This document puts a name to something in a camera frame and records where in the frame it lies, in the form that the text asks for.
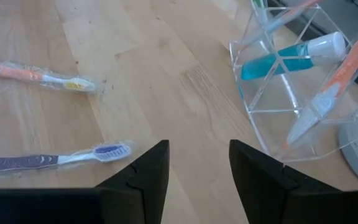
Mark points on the teal toothpaste tube white cap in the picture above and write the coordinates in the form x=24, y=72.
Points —
x=275, y=62

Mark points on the clear acrylic organizer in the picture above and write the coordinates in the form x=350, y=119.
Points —
x=253, y=109

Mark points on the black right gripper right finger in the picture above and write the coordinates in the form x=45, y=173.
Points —
x=259, y=186

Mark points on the purple white toothbrush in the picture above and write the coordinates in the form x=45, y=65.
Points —
x=26, y=161

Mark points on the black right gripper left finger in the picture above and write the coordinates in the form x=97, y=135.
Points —
x=141, y=186

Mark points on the orange white toothbrush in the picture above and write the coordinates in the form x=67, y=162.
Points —
x=337, y=84
x=287, y=14
x=17, y=73

